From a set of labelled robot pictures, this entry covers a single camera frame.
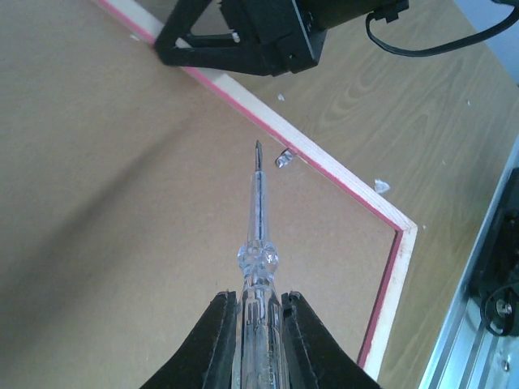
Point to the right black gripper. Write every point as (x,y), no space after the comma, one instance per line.
(274,37)

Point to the left gripper fixed black left finger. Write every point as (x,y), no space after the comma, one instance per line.
(205,358)

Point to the left gripper moving black right finger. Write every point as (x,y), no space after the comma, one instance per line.
(315,359)

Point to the clear handle screwdriver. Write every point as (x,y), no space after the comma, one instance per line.
(259,356)

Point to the pink photo frame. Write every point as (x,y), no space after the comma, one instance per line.
(125,191)

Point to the metal frame retaining clip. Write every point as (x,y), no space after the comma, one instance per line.
(285,158)

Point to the aluminium front rail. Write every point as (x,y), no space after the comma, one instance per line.
(466,355)

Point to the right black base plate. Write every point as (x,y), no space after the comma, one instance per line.
(494,283)

